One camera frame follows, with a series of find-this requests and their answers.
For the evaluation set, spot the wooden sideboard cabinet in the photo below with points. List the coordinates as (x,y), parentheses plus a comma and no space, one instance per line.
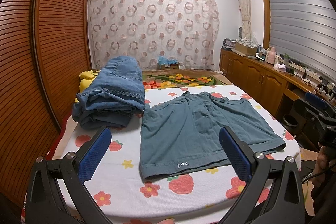
(273,90)

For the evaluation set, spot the teal green shorts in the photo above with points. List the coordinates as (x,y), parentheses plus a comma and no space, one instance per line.
(181,136)

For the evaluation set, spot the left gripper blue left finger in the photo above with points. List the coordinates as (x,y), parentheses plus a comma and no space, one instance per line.
(90,154)

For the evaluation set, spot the cardboard box on cabinet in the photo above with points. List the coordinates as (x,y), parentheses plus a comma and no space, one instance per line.
(245,50)

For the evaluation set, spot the folded blue jeans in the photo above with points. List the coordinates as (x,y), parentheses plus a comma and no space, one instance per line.
(114,96)

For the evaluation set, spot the sheer circle pattern curtain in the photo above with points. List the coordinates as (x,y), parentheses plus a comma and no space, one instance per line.
(183,31)

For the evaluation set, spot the yellow pikachu plush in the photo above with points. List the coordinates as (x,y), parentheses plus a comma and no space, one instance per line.
(86,78)

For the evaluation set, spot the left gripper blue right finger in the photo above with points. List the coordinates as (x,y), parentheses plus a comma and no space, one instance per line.
(239,154)

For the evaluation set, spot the pink tissue box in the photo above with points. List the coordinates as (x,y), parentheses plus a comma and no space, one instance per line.
(279,67)

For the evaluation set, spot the person's right hand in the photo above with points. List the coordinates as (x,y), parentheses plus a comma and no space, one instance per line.
(323,162)

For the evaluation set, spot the grey window blind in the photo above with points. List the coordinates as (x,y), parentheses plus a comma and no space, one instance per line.
(305,30)

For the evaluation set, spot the wooden louvered wardrobe door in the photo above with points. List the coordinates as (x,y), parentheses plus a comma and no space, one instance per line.
(44,48)

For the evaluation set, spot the pink thermos jug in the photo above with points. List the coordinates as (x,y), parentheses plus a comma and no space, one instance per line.
(270,55)

